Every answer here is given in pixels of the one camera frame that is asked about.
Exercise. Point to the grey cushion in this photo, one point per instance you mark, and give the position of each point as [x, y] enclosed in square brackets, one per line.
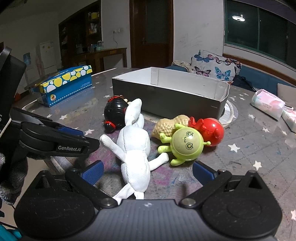
[286, 91]

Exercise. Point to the person's left hand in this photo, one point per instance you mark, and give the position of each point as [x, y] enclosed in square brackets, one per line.
[13, 180]

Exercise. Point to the teal jar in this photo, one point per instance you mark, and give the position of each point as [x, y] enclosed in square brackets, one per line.
[99, 45]

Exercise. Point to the black bag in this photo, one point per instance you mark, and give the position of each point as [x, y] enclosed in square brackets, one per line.
[242, 82]

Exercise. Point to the beige peanut toy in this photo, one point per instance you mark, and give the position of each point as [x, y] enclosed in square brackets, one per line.
[164, 127]

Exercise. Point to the teal plastic object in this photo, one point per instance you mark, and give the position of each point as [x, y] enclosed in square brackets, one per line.
[9, 233]

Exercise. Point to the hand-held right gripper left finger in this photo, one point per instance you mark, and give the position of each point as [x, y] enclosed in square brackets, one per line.
[94, 170]

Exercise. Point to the beige blanket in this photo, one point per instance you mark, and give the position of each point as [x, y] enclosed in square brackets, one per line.
[181, 65]

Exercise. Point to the red round toy figure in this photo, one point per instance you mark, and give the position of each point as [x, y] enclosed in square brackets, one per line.
[212, 132]

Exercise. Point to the dark wooden shelf cabinet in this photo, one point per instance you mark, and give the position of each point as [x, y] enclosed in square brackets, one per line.
[69, 34]

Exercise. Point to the white fridge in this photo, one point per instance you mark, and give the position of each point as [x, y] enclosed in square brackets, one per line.
[47, 55]

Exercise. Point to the white tissue pack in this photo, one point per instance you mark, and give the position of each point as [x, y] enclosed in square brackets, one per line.
[290, 118]

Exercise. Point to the white plush rabbit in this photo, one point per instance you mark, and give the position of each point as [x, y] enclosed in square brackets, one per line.
[134, 148]

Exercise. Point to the black round toy figure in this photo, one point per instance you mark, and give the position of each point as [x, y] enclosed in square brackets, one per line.
[113, 109]

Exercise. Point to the dark wooden door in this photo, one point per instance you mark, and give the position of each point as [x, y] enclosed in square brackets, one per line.
[150, 34]

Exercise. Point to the green framed window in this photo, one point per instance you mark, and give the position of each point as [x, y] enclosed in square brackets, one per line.
[266, 34]

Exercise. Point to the pink tissue pack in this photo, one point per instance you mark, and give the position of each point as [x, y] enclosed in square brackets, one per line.
[266, 103]

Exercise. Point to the blue dotted tissue box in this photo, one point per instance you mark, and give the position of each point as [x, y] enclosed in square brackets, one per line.
[69, 90]

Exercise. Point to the butterfly print pillow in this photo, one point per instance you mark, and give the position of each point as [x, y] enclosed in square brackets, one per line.
[215, 67]

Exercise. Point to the green round toy figure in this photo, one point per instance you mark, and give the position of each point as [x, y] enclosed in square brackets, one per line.
[185, 143]

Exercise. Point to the blue sofa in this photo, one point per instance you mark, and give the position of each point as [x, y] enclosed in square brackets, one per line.
[261, 78]

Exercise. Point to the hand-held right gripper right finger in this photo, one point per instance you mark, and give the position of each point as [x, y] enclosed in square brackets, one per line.
[203, 172]

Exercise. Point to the wooden side table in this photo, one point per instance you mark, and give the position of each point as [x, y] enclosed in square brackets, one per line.
[104, 52]

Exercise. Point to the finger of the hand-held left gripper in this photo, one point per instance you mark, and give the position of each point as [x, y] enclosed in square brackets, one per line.
[70, 132]
[94, 144]

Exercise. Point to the water dispenser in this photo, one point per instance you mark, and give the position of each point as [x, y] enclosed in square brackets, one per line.
[27, 59]

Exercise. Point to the grey cardboard box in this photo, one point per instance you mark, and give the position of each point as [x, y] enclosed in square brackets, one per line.
[173, 99]

